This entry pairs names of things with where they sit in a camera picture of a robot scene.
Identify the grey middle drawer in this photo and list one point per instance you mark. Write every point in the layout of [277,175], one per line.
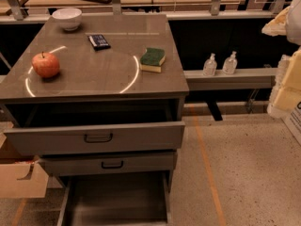
[109,163]

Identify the grey drawer cabinet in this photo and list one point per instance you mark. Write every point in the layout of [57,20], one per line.
[87,75]

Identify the green and yellow sponge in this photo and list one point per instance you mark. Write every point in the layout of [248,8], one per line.
[152,60]

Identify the grey metal rail shelf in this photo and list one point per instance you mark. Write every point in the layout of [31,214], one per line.
[259,78]

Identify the dark blue snack packet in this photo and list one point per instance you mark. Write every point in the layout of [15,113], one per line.
[98,42]

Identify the cardboard box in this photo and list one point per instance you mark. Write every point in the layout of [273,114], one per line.
[20,176]

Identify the white bowl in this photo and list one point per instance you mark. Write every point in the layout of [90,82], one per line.
[68,18]

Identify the clear sanitizer bottle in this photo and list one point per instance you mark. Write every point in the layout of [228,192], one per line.
[210,66]
[230,64]

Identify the left clear sanitizer bottle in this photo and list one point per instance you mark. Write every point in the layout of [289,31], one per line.
[210,66]

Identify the grey bottom drawer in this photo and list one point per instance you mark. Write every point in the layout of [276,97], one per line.
[125,199]

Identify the grey top drawer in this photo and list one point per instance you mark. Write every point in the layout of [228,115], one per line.
[96,127]

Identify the grey drawer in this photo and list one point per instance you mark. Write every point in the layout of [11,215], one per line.
[96,127]
[125,199]
[109,163]

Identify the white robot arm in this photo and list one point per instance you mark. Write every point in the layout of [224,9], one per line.
[286,93]

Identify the red apple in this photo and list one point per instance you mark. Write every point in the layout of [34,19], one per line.
[46,65]

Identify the right clear sanitizer bottle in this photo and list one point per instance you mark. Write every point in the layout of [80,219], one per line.
[230,64]

